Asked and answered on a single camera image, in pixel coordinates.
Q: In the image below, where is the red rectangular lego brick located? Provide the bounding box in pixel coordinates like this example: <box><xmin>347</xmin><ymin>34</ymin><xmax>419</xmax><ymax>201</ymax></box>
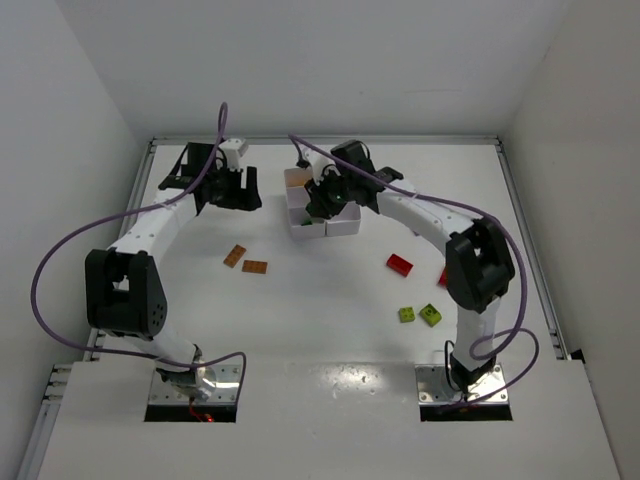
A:
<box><xmin>438</xmin><ymin>269</ymin><xmax>448</xmax><ymax>288</ymax></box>

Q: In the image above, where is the white divided container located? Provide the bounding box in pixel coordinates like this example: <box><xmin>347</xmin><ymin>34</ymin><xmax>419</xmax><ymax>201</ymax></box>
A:
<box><xmin>284</xmin><ymin>168</ymin><xmax>326</xmax><ymax>240</ymax></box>
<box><xmin>325</xmin><ymin>203</ymin><xmax>361</xmax><ymax>237</ymax></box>

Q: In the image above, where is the tan lego plate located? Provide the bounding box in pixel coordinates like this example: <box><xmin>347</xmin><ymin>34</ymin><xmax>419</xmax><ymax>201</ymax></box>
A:
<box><xmin>223</xmin><ymin>244</ymin><xmax>246</xmax><ymax>268</ymax></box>

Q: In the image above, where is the lime green lego brick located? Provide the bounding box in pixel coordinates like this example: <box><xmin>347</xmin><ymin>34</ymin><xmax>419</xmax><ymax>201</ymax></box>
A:
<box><xmin>398</xmin><ymin>306</ymin><xmax>416</xmax><ymax>323</ymax></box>

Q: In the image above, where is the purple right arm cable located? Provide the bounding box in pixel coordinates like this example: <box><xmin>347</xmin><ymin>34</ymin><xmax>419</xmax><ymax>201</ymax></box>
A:
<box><xmin>287</xmin><ymin>132</ymin><xmax>540</xmax><ymax>404</ymax></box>

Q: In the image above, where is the yellow round lego piece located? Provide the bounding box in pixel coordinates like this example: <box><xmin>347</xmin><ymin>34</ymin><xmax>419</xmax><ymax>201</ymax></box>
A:
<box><xmin>286</xmin><ymin>170</ymin><xmax>311</xmax><ymax>187</ymax></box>

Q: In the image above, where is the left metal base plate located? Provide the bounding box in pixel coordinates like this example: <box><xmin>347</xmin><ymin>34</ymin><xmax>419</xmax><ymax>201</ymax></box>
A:
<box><xmin>148</xmin><ymin>364</ymin><xmax>244</xmax><ymax>407</ymax></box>

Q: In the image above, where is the red sloped lego brick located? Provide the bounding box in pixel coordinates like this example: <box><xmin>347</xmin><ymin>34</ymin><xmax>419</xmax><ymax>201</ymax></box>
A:
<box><xmin>386</xmin><ymin>254</ymin><xmax>414</xmax><ymax>277</ymax></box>

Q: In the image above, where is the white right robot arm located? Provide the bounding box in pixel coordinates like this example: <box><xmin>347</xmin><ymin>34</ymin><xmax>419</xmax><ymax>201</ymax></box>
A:
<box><xmin>297</xmin><ymin>140</ymin><xmax>515</xmax><ymax>392</ymax></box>

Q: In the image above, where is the white divided container left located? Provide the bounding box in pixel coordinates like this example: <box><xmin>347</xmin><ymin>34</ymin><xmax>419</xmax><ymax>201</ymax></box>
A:
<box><xmin>284</xmin><ymin>168</ymin><xmax>326</xmax><ymax>240</ymax></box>

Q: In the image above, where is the white divided container right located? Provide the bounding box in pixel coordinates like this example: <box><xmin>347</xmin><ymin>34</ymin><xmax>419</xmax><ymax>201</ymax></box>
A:
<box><xmin>325</xmin><ymin>203</ymin><xmax>361</xmax><ymax>237</ymax></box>

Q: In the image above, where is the brown lego plate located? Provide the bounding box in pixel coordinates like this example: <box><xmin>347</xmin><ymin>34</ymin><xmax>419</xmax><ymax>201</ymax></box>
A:
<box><xmin>242</xmin><ymin>260</ymin><xmax>268</xmax><ymax>274</ymax></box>

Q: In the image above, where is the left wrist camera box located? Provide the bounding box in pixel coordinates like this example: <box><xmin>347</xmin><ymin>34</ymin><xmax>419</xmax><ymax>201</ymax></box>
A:
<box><xmin>220</xmin><ymin>138</ymin><xmax>249</xmax><ymax>161</ymax></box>

